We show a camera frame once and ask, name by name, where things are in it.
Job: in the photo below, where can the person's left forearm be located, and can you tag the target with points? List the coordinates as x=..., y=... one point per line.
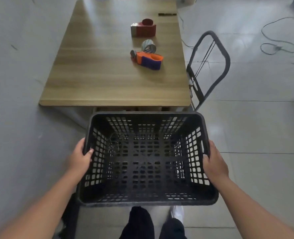
x=37, y=209

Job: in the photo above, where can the white partition panel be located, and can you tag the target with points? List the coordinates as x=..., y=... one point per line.
x=17, y=72

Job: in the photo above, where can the wooden table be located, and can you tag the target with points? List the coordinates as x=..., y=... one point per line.
x=99, y=72

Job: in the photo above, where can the person's left hand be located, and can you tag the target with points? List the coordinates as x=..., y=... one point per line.
x=78, y=160

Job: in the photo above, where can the white right shoe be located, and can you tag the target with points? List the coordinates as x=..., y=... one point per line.
x=178, y=212

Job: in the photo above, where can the person's left leg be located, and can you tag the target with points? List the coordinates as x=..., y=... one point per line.
x=137, y=225

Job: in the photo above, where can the orange purple tape dispenser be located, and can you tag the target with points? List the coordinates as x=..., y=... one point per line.
x=150, y=61

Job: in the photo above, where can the clear tape roll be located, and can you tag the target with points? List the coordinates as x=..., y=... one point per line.
x=148, y=46

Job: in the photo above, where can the person's right hand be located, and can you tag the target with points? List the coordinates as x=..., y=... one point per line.
x=216, y=166

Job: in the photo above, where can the black pen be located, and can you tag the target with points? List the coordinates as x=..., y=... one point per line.
x=167, y=14

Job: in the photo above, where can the red tape dispenser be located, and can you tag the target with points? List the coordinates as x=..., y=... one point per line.
x=144, y=31

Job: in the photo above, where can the black plastic crate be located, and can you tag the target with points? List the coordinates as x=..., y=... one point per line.
x=147, y=200

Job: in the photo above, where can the person's right forearm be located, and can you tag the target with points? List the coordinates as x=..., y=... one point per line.
x=256, y=211

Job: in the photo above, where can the black hand trolley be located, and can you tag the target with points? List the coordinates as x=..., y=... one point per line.
x=227, y=62

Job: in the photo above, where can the person's right leg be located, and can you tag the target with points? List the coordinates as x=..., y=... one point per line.
x=173, y=230

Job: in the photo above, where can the black shelf unit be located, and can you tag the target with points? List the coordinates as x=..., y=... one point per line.
x=71, y=221

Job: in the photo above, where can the person's leg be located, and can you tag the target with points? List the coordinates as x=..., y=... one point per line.
x=137, y=225
x=173, y=230

